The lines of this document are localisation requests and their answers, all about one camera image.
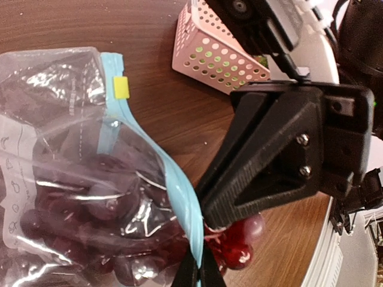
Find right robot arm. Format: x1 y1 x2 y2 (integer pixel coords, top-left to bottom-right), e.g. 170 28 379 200
197 1 382 230

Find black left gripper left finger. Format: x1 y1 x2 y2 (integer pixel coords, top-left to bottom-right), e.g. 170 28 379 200
172 249 198 287

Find front aluminium rail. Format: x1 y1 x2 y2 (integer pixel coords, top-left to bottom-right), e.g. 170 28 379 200
300 197 383 287

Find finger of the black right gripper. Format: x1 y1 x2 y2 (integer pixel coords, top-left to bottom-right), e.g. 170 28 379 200
196 82 315 207

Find clear zip top bag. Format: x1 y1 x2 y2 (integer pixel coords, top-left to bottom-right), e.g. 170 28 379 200
1 47 204 286

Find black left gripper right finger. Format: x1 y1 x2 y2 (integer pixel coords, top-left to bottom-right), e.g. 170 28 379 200
199 243 224 287

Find pink perforated plastic basket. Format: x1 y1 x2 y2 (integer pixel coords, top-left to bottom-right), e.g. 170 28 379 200
172 1 270 94

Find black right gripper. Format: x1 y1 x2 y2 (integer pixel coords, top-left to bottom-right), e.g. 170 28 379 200
200 82 376 230

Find green chayote squash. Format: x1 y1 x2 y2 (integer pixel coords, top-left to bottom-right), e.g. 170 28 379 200
184 43 270 94

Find dark red grape bunch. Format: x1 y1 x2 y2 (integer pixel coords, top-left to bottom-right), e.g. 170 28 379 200
17 154 267 286

